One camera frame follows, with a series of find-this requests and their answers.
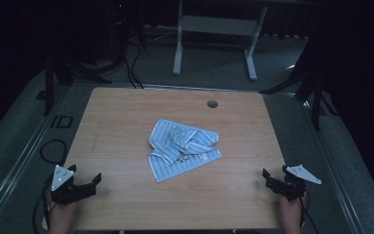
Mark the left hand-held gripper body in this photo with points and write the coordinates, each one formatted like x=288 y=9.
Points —
x=65 y=191

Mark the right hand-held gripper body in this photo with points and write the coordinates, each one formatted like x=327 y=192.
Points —
x=290 y=188

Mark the blue striped towel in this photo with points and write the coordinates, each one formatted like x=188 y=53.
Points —
x=175 y=159

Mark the person's right hand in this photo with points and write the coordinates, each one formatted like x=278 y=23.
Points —
x=290 y=214

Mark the person's left hand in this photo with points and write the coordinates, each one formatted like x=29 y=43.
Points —
x=61 y=217

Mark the black metal stand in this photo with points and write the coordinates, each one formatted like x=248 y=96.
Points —
x=316 y=97
x=48 y=87

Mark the round grey table grommet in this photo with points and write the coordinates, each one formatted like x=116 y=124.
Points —
x=212 y=104

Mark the dark equipment rack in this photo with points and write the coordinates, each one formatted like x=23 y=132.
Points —
x=118 y=29

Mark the metal floor rail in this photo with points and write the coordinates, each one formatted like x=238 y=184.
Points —
x=331 y=169
x=19 y=165

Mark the white metal desk frame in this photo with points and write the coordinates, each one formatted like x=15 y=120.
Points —
x=217 y=25

